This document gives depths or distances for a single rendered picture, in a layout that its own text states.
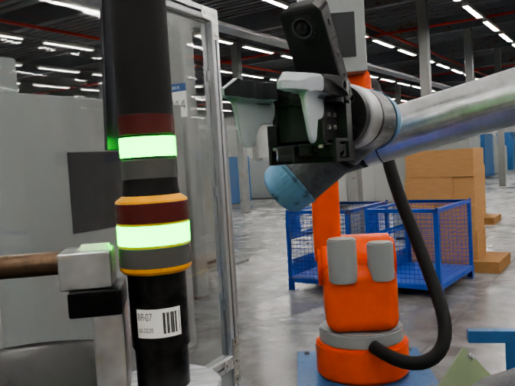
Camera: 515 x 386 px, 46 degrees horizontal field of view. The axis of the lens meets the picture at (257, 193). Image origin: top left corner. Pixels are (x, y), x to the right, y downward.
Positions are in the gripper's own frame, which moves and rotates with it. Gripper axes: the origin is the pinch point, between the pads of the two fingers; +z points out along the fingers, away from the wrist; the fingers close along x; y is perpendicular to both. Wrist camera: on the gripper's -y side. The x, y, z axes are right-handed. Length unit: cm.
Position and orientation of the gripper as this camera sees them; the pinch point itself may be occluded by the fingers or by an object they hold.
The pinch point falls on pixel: (256, 80)
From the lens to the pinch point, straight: 50.8
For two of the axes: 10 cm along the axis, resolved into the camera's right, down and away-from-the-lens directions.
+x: -8.9, 0.3, 4.6
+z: -4.6, 0.7, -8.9
